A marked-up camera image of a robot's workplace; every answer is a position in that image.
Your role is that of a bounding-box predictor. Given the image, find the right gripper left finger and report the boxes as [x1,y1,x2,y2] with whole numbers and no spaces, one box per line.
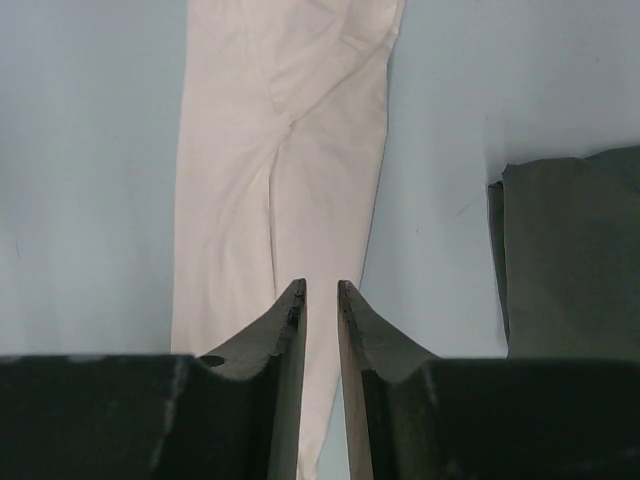
[1,279,306,479]

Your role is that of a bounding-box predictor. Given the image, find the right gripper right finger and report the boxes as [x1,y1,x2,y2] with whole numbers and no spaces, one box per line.
[337,280,639,479]

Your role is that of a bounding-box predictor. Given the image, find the white floral t-shirt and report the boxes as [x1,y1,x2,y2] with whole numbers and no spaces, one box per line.
[171,1,404,479]

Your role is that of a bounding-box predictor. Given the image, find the folded dark grey t-shirt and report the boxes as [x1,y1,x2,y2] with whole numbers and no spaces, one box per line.
[488,147,639,360]

